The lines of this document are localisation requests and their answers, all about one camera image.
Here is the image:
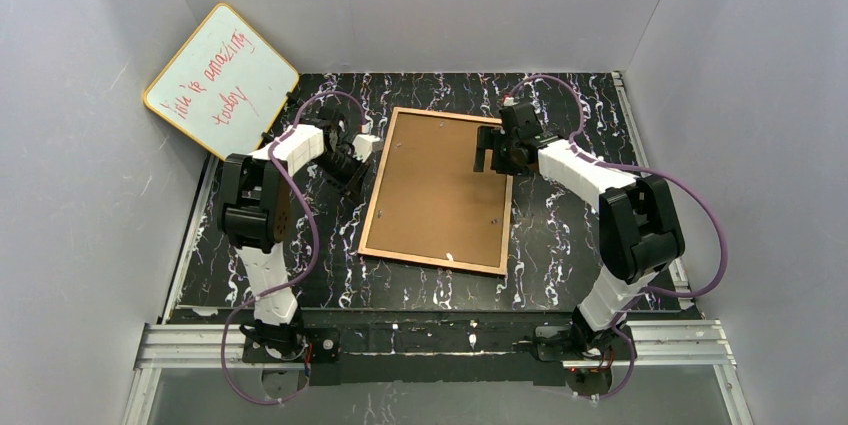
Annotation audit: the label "wooden picture frame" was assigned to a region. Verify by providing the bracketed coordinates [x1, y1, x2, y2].
[357, 107, 515, 277]

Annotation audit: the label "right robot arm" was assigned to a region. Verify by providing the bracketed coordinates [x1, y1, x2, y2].
[474, 104, 685, 343]

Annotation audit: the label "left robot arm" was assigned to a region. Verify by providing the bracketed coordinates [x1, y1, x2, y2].
[217, 112, 383, 326]

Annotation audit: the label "white board yellow rim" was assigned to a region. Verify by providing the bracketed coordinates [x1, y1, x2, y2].
[142, 3, 300, 159]

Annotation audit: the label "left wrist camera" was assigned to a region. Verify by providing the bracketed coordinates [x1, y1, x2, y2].
[351, 133, 383, 162]

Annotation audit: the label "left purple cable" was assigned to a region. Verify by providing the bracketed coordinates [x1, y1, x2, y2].
[219, 90, 372, 407]

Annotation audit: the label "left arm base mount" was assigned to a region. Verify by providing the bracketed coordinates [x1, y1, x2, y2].
[239, 324, 341, 364]

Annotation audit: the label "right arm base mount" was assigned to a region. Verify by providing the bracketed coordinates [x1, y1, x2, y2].
[530, 326, 630, 365]

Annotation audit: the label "aluminium rail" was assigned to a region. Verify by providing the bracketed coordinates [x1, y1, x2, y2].
[124, 312, 752, 424]

